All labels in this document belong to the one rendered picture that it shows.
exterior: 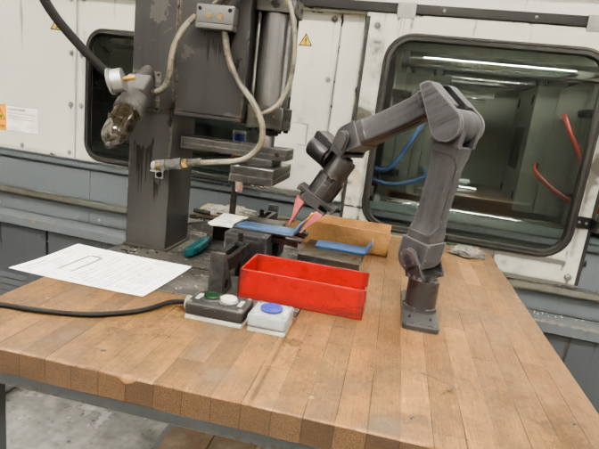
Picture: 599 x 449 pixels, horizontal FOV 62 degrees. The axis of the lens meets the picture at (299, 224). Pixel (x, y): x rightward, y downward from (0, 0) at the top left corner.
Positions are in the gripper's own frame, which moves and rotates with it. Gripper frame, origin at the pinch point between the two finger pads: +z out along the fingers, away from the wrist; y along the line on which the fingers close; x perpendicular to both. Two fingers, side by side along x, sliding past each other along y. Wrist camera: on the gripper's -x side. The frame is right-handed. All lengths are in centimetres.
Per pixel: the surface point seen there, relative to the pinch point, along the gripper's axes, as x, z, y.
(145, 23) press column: 6, -18, 54
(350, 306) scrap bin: 24.5, -0.1, -18.9
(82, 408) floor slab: -50, 129, 28
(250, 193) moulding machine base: -61, 17, 24
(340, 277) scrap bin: 13.0, -0.2, -14.9
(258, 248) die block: 8.5, 7.4, 3.4
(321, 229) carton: -24.0, 2.7, -5.1
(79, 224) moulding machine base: -67, 74, 76
